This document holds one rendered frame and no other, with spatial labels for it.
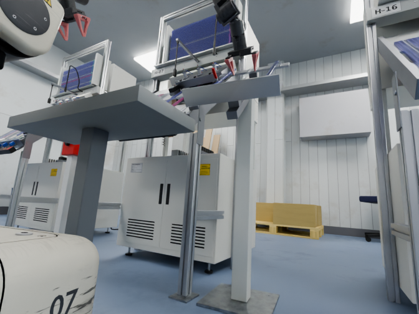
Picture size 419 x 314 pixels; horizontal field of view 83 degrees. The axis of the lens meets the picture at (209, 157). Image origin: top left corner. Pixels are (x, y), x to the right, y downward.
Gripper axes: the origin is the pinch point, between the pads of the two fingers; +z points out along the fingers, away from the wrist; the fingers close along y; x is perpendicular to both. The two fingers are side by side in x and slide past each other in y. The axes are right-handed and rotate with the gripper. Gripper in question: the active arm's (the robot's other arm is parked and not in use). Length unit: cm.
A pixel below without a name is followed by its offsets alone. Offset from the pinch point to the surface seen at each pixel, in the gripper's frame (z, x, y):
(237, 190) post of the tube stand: 38, 36, 1
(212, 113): 33, -47, 40
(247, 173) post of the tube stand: 33.4, 31.1, -2.7
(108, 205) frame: 59, 28, 90
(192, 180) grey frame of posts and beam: 32, 39, 18
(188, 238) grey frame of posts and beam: 48, 54, 18
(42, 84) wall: -7, -188, 409
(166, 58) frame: -8, -63, 74
